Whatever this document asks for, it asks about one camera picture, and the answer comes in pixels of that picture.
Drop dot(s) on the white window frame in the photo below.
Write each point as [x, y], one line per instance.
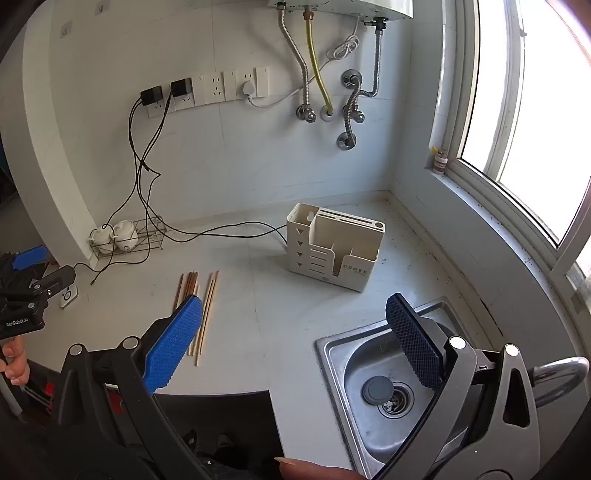
[466, 69]

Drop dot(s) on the round steel wall flange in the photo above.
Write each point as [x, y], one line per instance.
[346, 78]
[342, 144]

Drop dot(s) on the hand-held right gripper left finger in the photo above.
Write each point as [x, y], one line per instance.
[175, 341]

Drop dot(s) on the person's right hand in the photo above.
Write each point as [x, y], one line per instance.
[314, 471]

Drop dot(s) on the steel sink drain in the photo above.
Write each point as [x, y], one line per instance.
[402, 402]

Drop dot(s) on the stainless steel sink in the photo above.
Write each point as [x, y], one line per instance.
[369, 360]

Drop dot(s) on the cream utensil holder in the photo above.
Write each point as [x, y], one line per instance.
[323, 249]

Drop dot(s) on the steel angle valve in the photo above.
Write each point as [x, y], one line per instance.
[354, 114]
[305, 114]

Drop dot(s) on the white water heater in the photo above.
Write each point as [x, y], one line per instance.
[341, 8]

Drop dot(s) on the person's left hand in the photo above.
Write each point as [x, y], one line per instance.
[14, 364]

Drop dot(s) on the small white device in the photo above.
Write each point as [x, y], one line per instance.
[69, 295]

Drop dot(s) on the white wall flange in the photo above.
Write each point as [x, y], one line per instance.
[327, 115]

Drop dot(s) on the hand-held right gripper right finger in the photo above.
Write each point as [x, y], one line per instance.
[415, 341]

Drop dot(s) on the white plug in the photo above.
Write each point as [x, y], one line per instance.
[247, 88]

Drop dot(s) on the white bowl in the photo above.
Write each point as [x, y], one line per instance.
[125, 235]
[102, 240]

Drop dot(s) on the black power adapter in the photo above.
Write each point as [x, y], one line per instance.
[151, 95]
[181, 87]

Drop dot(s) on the grey drain stopper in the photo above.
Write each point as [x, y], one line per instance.
[376, 390]

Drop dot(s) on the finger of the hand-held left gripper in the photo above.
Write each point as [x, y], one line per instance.
[30, 258]
[55, 279]

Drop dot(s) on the chrome faucet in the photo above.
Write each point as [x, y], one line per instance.
[563, 369]

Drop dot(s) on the row of white wall outlets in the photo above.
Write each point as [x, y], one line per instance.
[214, 87]

